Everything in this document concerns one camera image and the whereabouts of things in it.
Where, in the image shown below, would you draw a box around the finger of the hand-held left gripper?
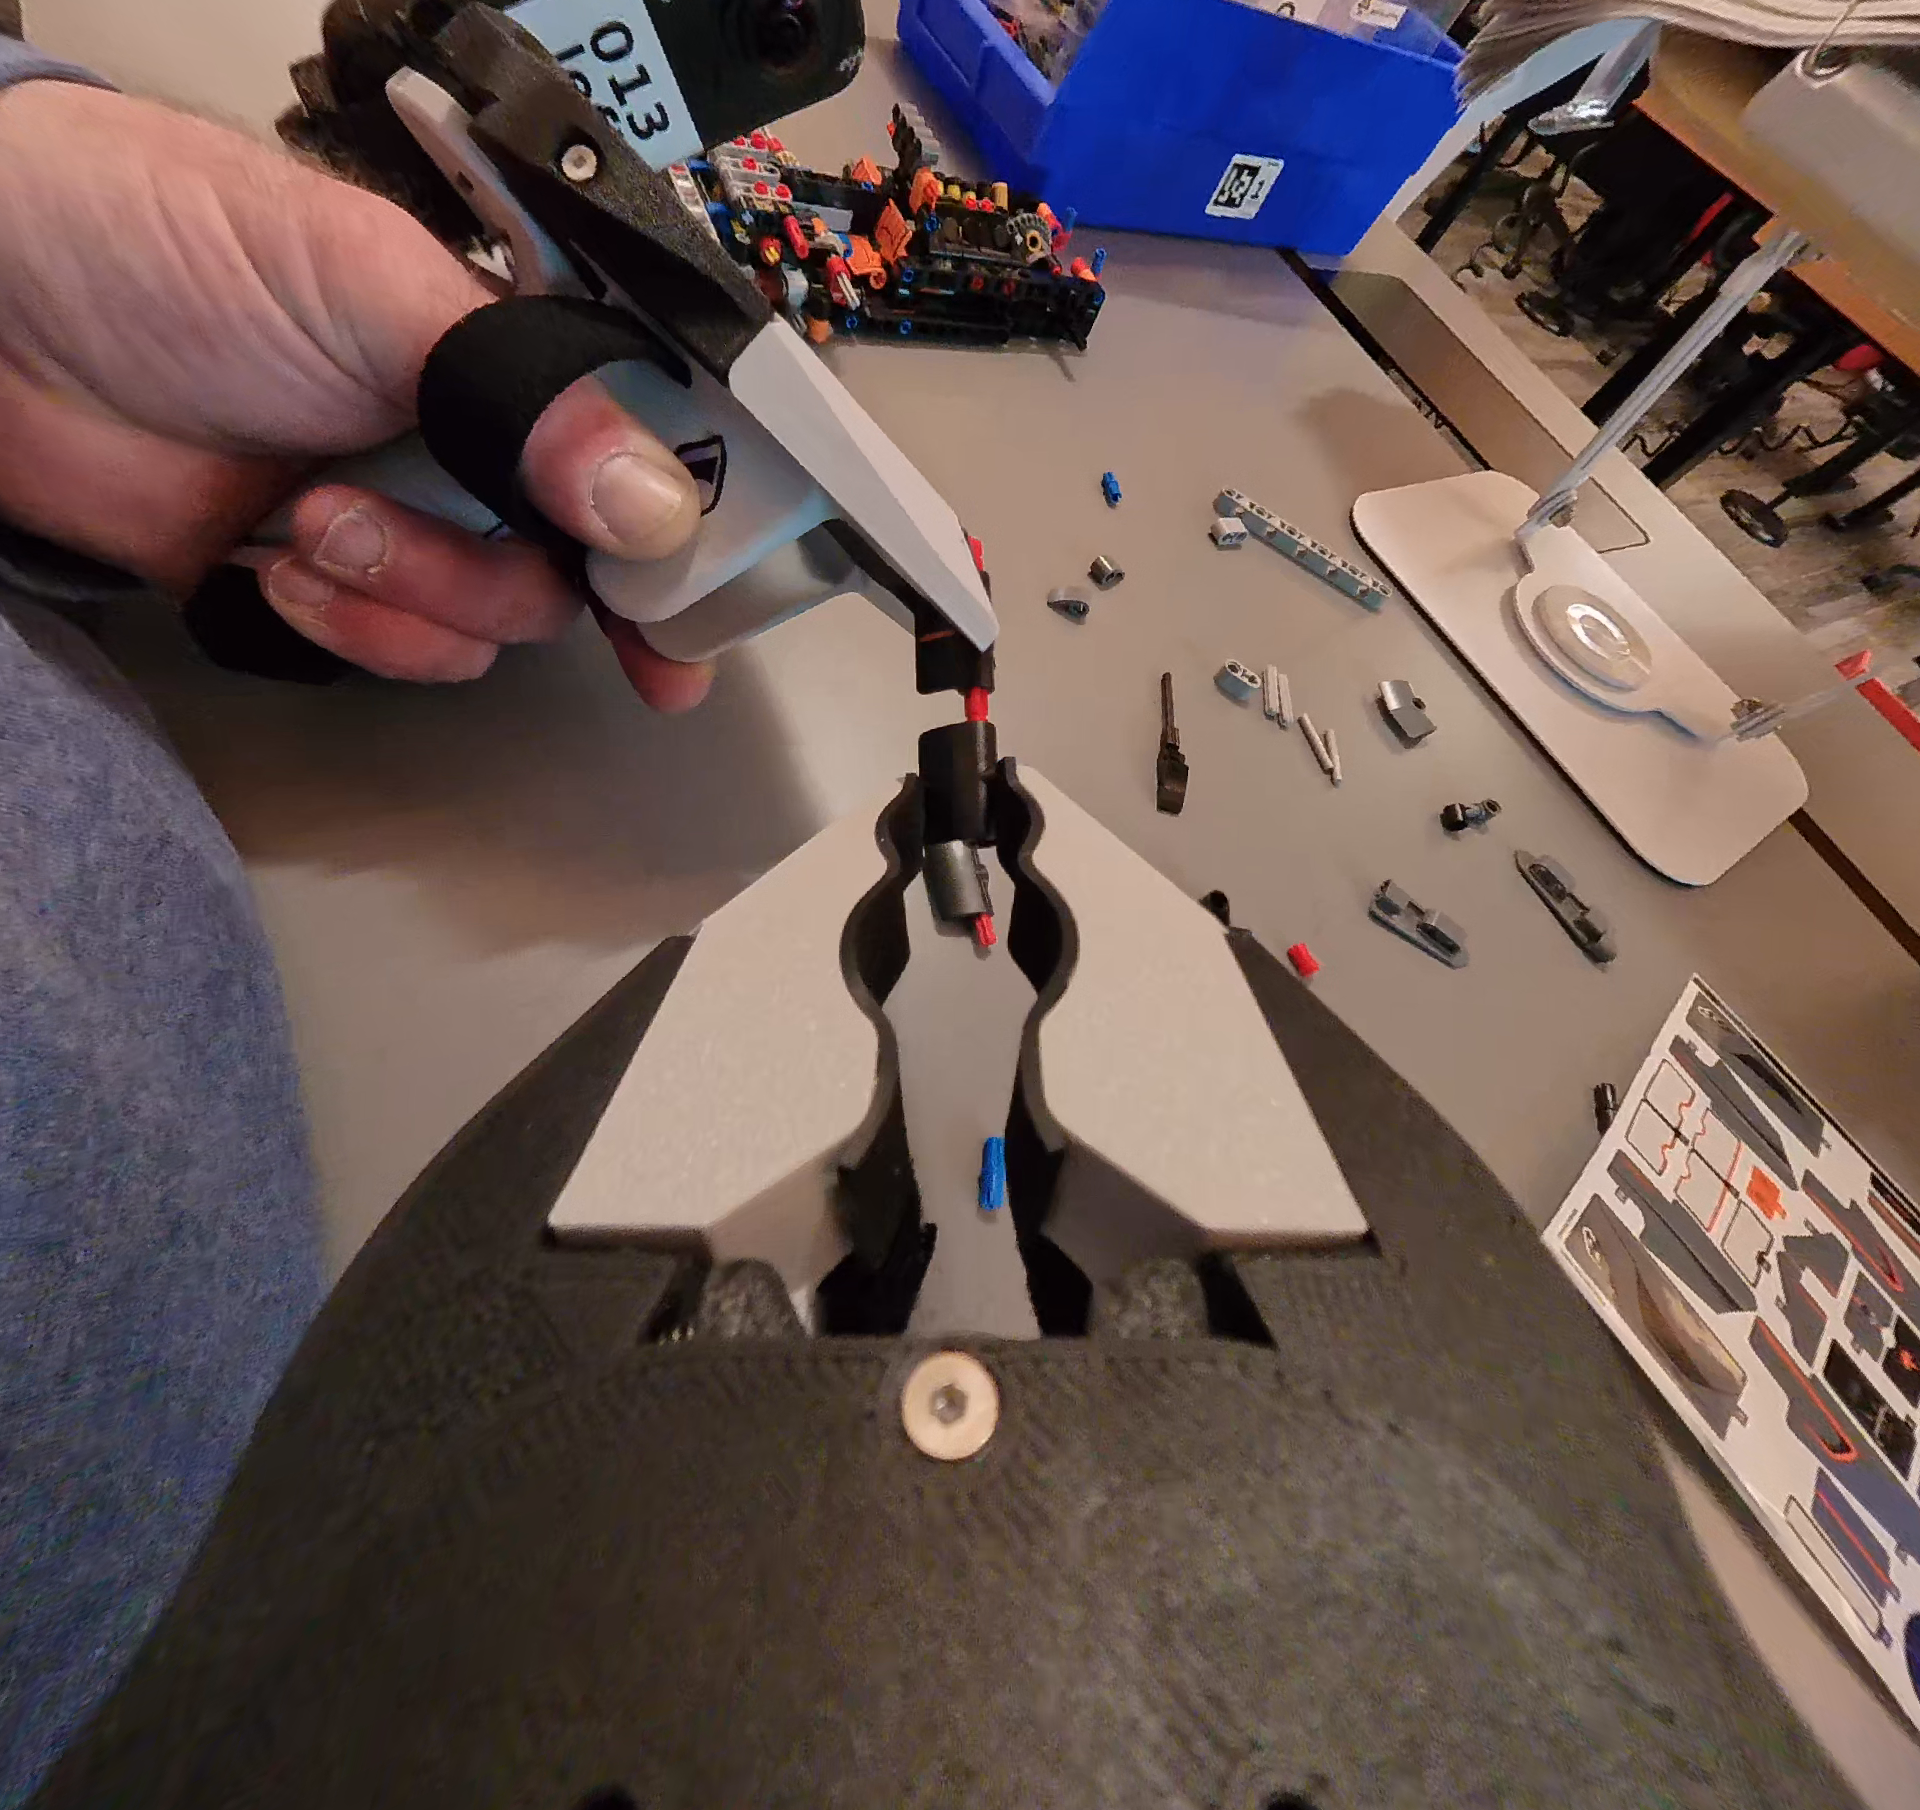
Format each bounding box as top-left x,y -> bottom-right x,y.
735,322 -> 1002,657

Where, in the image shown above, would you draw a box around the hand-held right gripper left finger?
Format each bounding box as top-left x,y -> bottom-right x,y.
548,777 -> 924,1334

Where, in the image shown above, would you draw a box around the white lamp base plate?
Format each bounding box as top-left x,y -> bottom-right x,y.
1350,40 -> 1920,893

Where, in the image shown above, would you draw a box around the person's left forearm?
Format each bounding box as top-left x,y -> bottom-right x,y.
0,31 -> 122,103

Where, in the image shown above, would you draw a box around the long grey lego beam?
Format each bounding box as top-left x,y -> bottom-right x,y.
1211,486 -> 1395,616

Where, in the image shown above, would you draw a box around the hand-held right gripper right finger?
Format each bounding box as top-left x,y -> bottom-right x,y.
990,764 -> 1369,1340

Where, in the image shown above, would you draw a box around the blue plastic parts bin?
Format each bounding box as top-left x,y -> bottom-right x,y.
874,0 -> 1592,264

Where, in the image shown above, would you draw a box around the black lego connector red pins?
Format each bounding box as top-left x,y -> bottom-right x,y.
917,724 -> 1005,959

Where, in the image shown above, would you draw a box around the dark grey lego panel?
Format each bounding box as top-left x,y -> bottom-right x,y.
1513,850 -> 1620,965

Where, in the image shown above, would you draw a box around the person's left hand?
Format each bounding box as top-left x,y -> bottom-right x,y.
0,77 -> 720,717

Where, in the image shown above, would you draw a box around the black lego technic chassis model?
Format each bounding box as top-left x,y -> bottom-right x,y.
676,104 -> 1111,355

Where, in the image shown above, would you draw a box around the lego sticker sheet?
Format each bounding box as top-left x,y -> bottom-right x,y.
1543,974 -> 1920,1692

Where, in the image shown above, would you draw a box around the grey lego panel piece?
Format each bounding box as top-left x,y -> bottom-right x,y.
1366,878 -> 1473,970

